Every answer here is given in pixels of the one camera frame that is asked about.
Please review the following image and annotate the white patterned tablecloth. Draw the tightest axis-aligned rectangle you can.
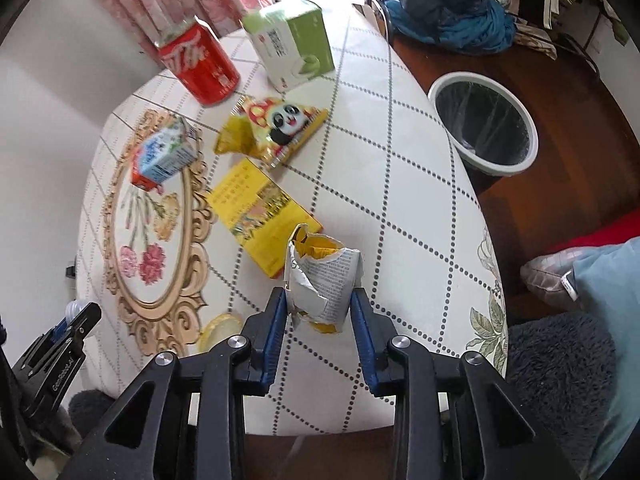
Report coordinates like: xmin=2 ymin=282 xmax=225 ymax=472
xmin=74 ymin=6 xmax=509 ymax=437

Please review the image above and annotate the blue black clothes pile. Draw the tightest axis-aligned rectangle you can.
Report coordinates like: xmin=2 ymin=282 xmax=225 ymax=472
xmin=376 ymin=0 xmax=516 ymax=55

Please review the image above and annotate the red bed sheet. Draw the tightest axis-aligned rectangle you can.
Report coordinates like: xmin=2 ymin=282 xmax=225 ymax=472
xmin=547 ymin=217 xmax=639 ymax=254

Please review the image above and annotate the dark grey fuzzy cushion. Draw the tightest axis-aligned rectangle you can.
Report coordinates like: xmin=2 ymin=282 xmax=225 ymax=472
xmin=506 ymin=312 xmax=613 ymax=479

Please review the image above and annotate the small blue white milk carton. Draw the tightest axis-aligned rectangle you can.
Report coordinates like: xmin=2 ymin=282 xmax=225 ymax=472
xmin=131 ymin=116 xmax=198 ymax=191

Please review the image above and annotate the yellow panda snack wrapper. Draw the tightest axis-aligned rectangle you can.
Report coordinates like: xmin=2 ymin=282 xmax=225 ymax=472
xmin=214 ymin=96 xmax=329 ymax=169

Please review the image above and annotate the white trash bin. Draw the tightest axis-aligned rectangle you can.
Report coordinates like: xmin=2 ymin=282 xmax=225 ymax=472
xmin=427 ymin=72 xmax=539 ymax=178

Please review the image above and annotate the red cola can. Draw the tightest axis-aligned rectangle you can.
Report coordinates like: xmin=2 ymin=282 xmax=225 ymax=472
xmin=154 ymin=16 xmax=240 ymax=106

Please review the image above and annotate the yellow white wrapper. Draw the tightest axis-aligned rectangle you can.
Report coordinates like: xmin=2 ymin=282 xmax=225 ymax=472
xmin=284 ymin=223 xmax=362 ymax=334

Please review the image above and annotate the light blue blanket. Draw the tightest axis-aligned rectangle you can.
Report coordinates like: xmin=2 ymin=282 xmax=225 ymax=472
xmin=573 ymin=237 xmax=639 ymax=479

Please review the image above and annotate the green white carton box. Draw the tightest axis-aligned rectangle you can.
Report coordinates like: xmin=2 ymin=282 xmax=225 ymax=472
xmin=242 ymin=0 xmax=334 ymax=93

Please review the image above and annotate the yellow flat paper box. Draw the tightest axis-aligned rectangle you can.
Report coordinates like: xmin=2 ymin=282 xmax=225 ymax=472
xmin=207 ymin=158 xmax=322 ymax=278

